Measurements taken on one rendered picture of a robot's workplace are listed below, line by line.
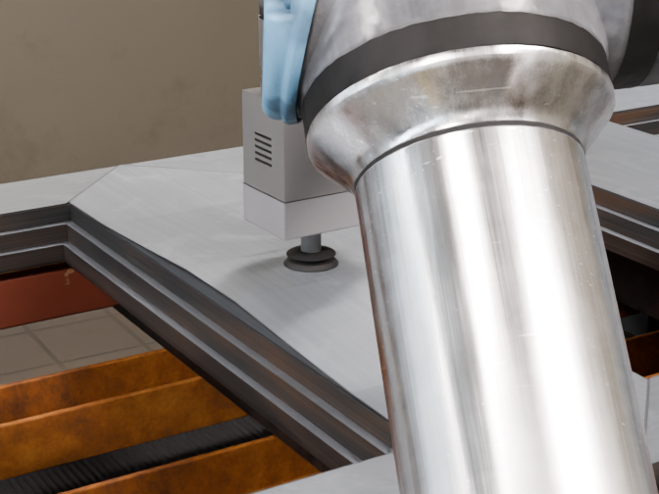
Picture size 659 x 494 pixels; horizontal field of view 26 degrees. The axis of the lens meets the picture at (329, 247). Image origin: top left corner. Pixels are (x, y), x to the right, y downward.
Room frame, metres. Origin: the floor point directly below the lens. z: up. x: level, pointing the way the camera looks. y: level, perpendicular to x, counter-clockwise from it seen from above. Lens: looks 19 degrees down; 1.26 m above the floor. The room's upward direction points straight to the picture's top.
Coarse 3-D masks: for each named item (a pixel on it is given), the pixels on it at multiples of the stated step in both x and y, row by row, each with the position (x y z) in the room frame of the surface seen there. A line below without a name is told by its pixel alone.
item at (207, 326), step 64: (640, 128) 1.60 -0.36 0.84; (0, 256) 1.19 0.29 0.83; (64, 256) 1.22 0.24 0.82; (128, 256) 1.13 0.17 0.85; (640, 256) 1.22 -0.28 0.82; (192, 320) 1.01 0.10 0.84; (256, 384) 0.92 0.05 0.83; (320, 384) 0.87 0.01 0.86; (320, 448) 0.84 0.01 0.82; (384, 448) 0.79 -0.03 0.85
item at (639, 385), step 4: (640, 380) 0.86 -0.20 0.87; (644, 380) 0.86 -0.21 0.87; (648, 380) 0.86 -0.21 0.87; (636, 384) 0.85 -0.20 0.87; (640, 384) 0.85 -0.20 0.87; (644, 384) 0.85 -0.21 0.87; (636, 388) 0.84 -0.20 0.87; (640, 388) 0.84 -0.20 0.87; (644, 388) 0.84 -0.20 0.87; (636, 392) 0.84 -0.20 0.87; (640, 392) 0.84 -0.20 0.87; (644, 392) 0.84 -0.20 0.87; (640, 396) 0.83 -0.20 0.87; (644, 396) 0.83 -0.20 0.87; (640, 400) 0.83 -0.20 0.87; (644, 400) 0.83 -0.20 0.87; (640, 404) 0.82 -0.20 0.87; (644, 404) 0.82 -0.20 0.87; (640, 408) 0.81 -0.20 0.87; (644, 408) 0.81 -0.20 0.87; (640, 412) 0.81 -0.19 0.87; (644, 412) 0.81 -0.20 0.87; (644, 416) 0.80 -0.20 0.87; (644, 420) 0.80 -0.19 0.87; (644, 424) 0.79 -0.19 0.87; (644, 428) 0.79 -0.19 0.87
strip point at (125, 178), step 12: (120, 168) 1.36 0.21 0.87; (132, 168) 1.36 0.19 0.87; (144, 168) 1.36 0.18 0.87; (156, 168) 1.36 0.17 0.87; (168, 168) 1.36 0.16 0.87; (108, 180) 1.31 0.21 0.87; (120, 180) 1.31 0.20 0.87; (132, 180) 1.31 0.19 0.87; (144, 180) 1.31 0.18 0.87; (156, 180) 1.31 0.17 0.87; (168, 180) 1.31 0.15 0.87; (180, 180) 1.31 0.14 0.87; (192, 180) 1.31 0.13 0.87; (84, 192) 1.28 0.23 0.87; (96, 192) 1.28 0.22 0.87; (108, 192) 1.28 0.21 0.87; (120, 192) 1.28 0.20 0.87
